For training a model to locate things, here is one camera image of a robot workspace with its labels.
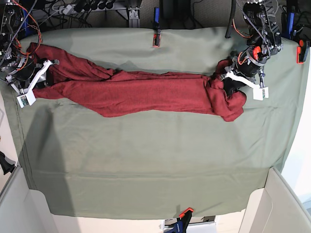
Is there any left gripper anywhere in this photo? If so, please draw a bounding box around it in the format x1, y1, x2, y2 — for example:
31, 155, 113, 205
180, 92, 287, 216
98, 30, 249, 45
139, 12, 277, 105
222, 57, 266, 95

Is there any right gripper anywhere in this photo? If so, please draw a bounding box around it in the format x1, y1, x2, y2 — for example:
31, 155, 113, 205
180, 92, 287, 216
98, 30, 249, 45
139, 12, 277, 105
4, 59, 60, 96

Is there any red T-shirt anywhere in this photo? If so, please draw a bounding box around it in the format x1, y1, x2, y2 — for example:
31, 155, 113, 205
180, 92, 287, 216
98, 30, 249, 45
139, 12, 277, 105
28, 43, 247, 122

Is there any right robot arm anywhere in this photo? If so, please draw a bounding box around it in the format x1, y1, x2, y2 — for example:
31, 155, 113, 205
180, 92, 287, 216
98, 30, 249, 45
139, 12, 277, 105
0, 0, 59, 108

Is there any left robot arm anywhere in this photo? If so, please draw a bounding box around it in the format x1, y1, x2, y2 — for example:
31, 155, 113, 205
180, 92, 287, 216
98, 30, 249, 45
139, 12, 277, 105
222, 0, 283, 100

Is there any orange black clamp far right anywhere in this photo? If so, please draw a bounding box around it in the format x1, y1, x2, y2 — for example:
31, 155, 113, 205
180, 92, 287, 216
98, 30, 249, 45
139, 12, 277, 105
296, 40, 311, 64

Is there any white power strip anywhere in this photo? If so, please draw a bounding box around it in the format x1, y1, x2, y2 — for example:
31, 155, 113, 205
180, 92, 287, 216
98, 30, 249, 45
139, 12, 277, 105
58, 4, 74, 15

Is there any black clamp left edge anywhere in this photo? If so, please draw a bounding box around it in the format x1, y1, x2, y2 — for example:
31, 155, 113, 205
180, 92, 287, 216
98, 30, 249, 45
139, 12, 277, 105
0, 152, 15, 175

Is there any green table cloth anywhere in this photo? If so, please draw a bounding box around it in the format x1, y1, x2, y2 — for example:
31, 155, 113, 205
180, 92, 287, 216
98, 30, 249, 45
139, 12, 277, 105
0, 39, 309, 219

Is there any blue clamp top right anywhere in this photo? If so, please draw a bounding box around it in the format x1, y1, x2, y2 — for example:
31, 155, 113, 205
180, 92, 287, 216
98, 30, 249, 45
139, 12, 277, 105
281, 12, 295, 40

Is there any blue clamp top middle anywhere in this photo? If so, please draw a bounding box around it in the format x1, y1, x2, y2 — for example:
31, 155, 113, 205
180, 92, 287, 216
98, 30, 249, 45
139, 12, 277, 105
153, 7, 161, 48

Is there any white bin right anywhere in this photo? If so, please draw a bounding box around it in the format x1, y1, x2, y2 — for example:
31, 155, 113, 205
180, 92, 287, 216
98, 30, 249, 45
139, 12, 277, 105
239, 167, 311, 233

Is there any blue orange clamp bottom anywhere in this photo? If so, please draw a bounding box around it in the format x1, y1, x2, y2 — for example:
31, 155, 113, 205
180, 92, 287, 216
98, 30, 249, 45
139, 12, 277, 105
166, 207, 194, 233

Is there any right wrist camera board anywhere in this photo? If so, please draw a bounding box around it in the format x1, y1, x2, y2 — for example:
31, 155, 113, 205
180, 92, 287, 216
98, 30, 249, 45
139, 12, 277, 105
17, 95, 36, 108

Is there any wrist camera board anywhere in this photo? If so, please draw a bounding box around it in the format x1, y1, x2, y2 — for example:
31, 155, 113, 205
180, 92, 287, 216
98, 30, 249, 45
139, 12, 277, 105
253, 87, 269, 101
17, 95, 36, 108

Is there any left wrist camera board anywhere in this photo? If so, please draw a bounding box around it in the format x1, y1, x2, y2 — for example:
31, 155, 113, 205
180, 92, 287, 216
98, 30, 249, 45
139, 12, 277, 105
253, 87, 269, 101

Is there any metal table leg bracket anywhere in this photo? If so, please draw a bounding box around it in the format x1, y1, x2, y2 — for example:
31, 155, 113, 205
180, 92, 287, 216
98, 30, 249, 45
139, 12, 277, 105
117, 0, 142, 28

